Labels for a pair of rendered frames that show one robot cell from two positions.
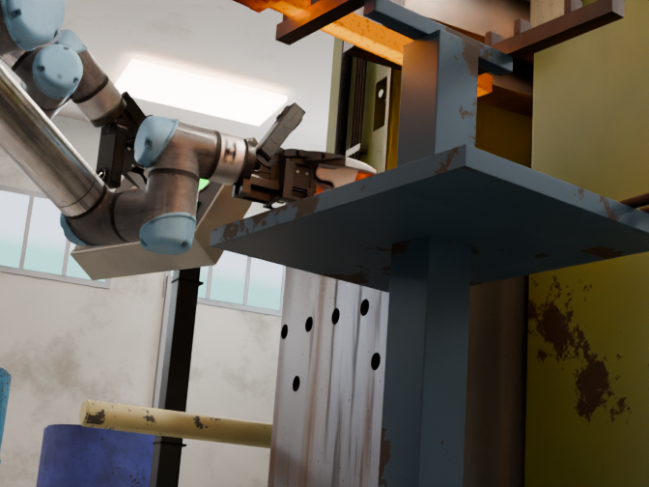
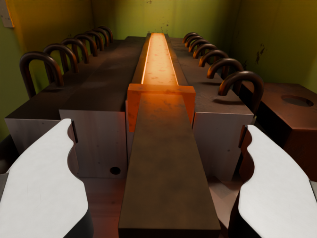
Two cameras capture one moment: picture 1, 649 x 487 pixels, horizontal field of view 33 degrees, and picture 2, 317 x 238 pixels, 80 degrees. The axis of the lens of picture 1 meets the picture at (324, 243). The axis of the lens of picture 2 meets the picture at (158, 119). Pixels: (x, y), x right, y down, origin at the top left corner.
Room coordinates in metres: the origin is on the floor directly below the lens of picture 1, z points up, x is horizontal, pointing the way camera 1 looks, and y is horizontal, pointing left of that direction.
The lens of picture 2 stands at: (1.60, 0.06, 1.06)
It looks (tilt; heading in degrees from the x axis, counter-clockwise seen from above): 31 degrees down; 295
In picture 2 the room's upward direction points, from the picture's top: 3 degrees clockwise
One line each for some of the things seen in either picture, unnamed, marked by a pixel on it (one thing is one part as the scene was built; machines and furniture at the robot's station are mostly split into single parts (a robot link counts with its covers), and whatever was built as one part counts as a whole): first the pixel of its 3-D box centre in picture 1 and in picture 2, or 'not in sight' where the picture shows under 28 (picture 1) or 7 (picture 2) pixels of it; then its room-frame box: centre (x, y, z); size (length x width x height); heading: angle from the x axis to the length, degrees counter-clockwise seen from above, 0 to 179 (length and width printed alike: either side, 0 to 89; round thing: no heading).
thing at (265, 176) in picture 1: (273, 175); not in sight; (1.58, 0.08, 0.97); 0.12 x 0.08 x 0.09; 117
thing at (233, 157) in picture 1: (226, 157); not in sight; (1.54, 0.15, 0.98); 0.08 x 0.05 x 0.08; 27
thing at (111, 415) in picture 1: (205, 427); not in sight; (1.95, 0.19, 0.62); 0.44 x 0.05 x 0.05; 117
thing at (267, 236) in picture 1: (432, 237); not in sight; (1.11, -0.11, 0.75); 0.40 x 0.30 x 0.02; 37
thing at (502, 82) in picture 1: (499, 82); not in sight; (1.77, -0.29, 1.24); 0.30 x 0.07 x 0.06; 117
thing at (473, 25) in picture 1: (474, 41); not in sight; (1.78, -0.24, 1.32); 0.42 x 0.20 x 0.10; 117
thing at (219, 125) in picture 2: not in sight; (143, 72); (1.78, -0.24, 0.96); 0.42 x 0.20 x 0.09; 117
